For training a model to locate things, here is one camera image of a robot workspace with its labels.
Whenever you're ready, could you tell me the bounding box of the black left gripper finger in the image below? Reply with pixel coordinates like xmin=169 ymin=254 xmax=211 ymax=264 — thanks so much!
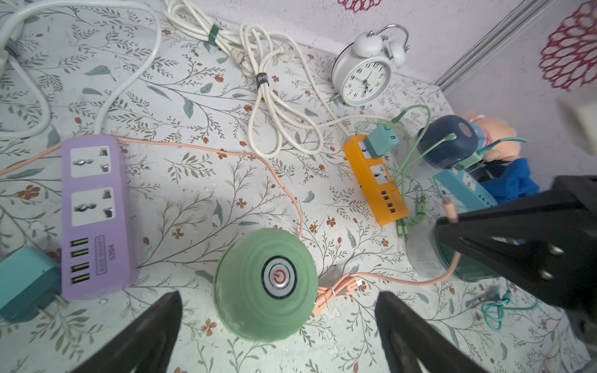
xmin=434 ymin=190 xmax=596 ymax=310

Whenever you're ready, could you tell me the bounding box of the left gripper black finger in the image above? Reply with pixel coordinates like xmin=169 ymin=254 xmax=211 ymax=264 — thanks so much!
xmin=375 ymin=292 xmax=484 ymax=373
xmin=74 ymin=292 xmax=183 ymax=372

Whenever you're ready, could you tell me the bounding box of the orange thin cable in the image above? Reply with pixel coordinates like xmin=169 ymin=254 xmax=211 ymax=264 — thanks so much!
xmin=0 ymin=136 xmax=463 ymax=315

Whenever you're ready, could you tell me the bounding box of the teal USB cable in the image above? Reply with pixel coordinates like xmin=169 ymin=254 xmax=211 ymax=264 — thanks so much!
xmin=479 ymin=279 xmax=542 ymax=333

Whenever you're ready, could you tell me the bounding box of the dark green meat grinder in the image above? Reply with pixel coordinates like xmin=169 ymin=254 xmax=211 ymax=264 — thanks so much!
xmin=406 ymin=224 xmax=500 ymax=283

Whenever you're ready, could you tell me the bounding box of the light green meat grinder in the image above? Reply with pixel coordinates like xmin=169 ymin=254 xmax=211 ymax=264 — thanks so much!
xmin=214 ymin=228 xmax=318 ymax=343

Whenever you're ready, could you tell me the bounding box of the navy blue meat grinder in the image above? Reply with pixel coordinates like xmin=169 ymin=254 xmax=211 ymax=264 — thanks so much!
xmin=417 ymin=115 xmax=489 ymax=169

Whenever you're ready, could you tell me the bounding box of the light green USB cable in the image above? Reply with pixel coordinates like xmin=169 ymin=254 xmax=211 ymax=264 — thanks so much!
xmin=354 ymin=104 xmax=458 ymax=239

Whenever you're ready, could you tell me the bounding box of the orange power strip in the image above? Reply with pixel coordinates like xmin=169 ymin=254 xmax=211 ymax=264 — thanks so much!
xmin=343 ymin=135 xmax=409 ymax=226

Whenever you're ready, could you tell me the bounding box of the teal plug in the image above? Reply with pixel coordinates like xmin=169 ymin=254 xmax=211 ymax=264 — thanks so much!
xmin=364 ymin=124 xmax=400 ymax=159

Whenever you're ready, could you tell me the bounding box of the teal power strip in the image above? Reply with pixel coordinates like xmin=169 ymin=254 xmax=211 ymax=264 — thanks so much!
xmin=432 ymin=169 xmax=498 ymax=211

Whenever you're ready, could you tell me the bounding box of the pig plush toy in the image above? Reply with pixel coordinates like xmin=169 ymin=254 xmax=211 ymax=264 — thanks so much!
xmin=464 ymin=111 xmax=521 ymax=163

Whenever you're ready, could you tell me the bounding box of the teal small charger adapter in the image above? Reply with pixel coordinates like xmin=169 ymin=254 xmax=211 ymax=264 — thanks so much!
xmin=1 ymin=247 xmax=62 ymax=324

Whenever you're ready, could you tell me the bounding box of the white twin-bell alarm clock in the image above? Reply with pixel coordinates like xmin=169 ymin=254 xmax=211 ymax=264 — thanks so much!
xmin=331 ymin=23 xmax=410 ymax=107

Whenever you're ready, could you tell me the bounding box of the white coiled cord bundle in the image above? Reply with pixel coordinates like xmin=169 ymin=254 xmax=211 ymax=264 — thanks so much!
xmin=165 ymin=0 xmax=388 ymax=159

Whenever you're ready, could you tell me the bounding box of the white power cord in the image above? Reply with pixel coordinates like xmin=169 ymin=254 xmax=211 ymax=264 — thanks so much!
xmin=0 ymin=0 xmax=163 ymax=141

